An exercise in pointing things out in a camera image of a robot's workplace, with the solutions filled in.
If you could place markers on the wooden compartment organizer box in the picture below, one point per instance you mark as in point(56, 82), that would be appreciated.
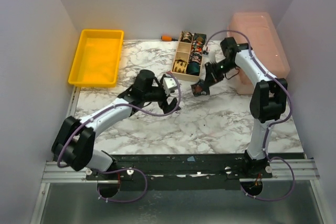
point(183, 52)

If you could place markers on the yellow beetle print rolled tie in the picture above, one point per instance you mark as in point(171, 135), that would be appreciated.
point(180, 66)

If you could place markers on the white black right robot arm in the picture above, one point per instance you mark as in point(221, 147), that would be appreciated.
point(268, 101)

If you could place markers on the yellow plastic tray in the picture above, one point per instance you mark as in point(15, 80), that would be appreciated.
point(97, 58)

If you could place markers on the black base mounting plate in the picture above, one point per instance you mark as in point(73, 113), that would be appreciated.
point(182, 172)

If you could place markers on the cream brown rolled tie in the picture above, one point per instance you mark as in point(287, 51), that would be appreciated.
point(186, 37)

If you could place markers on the aluminium extrusion rail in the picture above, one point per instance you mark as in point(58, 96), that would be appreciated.
point(299, 169)

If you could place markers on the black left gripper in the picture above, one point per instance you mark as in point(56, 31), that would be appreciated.
point(168, 108)

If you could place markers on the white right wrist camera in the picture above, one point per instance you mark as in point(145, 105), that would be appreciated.
point(210, 55)

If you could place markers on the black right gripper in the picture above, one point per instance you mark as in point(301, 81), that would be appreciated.
point(210, 76)

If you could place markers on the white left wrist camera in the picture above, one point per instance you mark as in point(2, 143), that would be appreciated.
point(169, 84)

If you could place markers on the navy floral necktie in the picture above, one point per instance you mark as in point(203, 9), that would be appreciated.
point(200, 88)

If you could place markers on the dark green rolled tie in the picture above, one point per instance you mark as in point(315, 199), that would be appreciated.
point(193, 68)

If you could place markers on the orange handled screwdriver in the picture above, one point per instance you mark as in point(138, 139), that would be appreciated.
point(168, 38)

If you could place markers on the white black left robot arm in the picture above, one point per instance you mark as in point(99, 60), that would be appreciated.
point(74, 144)

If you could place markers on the red floral rolled tie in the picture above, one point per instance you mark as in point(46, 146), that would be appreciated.
point(197, 46)

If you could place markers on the green yellow rolled tie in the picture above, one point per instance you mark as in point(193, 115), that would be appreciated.
point(200, 37)

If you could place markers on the dark rose print rolled tie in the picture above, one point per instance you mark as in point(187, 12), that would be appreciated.
point(196, 57)

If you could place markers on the pink plastic storage box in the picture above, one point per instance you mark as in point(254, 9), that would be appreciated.
point(264, 40)

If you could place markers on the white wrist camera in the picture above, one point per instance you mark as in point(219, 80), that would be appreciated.
point(210, 55)
point(169, 84)

